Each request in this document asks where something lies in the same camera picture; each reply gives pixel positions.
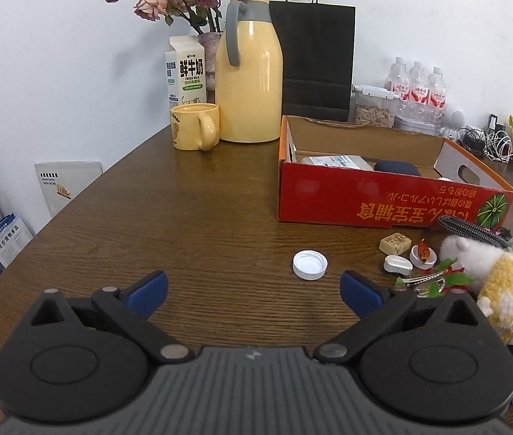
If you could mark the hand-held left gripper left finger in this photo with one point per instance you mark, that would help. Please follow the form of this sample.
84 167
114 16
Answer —
148 292

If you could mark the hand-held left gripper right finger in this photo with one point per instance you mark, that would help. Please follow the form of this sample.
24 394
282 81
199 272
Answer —
359 292

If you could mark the small white case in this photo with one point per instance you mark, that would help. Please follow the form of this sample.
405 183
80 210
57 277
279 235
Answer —
397 264

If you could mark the large white bottle cap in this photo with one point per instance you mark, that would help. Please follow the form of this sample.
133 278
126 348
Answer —
310 266

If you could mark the metal hair clip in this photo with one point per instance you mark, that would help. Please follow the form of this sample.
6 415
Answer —
424 279

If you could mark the red cardboard box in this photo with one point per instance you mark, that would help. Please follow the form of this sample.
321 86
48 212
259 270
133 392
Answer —
351 199

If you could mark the red artificial rose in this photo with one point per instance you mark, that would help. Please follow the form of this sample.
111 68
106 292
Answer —
460 279

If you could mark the white plush toy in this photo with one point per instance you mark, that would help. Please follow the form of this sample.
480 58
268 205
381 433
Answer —
469 253

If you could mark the navy zip pouch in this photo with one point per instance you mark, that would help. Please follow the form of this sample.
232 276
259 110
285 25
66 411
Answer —
394 166

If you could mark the wet wipes pack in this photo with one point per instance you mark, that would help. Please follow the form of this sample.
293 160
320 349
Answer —
333 162

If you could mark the yellow plush toy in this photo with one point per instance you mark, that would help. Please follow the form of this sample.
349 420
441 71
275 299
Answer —
510 290

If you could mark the tan wrapped cube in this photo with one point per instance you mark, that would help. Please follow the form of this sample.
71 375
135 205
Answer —
394 242

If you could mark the small white bottle cap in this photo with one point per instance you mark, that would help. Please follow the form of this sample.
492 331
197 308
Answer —
415 257

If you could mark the dried red date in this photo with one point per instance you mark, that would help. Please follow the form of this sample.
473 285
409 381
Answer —
423 250

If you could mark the white board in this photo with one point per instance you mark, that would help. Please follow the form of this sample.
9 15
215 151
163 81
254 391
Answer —
68 185

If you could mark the blue booklet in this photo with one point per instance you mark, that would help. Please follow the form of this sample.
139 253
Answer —
5 240

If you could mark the yellow mug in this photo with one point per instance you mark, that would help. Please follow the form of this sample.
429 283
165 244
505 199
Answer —
186 127

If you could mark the clear container of seeds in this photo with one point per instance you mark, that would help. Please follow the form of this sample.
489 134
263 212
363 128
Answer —
372 115

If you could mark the clear plastic box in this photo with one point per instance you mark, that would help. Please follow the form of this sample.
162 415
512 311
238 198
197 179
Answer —
412 122

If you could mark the white round robot speaker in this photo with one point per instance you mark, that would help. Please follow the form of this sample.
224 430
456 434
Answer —
455 118

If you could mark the water bottle red label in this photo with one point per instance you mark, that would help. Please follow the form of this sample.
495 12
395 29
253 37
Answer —
399 77
418 84
437 90

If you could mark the black charger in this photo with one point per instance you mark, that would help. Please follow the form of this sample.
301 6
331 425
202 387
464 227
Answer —
493 122

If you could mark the white milk carton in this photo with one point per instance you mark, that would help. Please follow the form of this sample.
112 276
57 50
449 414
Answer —
188 72

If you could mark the yellow thermos jug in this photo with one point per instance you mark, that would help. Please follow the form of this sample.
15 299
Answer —
247 77

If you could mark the black paper bag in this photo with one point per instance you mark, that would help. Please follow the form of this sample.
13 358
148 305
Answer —
317 54

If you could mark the purple glass vase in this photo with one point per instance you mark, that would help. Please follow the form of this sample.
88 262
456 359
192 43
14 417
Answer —
209 54

